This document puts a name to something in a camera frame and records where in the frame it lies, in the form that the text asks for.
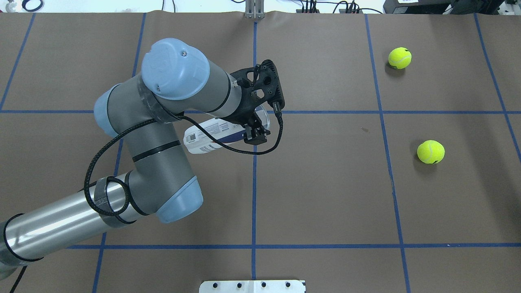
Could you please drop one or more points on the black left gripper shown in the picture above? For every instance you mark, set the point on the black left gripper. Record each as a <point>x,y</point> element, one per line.
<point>244,112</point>

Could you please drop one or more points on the white tennis ball can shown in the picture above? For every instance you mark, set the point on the white tennis ball can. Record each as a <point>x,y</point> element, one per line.
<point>227,133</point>

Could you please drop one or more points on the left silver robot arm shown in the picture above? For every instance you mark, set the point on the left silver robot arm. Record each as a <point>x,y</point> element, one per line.
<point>144,170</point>

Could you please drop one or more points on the yellow tennis ball near edge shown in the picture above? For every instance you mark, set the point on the yellow tennis ball near edge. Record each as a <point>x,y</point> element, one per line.
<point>399,58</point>

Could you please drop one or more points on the yellow tennis ball inner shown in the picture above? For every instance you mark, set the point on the yellow tennis ball inner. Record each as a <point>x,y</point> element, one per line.
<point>430,152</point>

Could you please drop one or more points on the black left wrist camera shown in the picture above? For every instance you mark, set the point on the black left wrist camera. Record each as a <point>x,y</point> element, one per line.
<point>264,78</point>

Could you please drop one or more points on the aluminium frame post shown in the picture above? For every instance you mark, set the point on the aluminium frame post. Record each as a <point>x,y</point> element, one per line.
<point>254,9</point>

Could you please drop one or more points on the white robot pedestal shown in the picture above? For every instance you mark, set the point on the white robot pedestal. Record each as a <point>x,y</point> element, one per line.
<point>253,286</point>

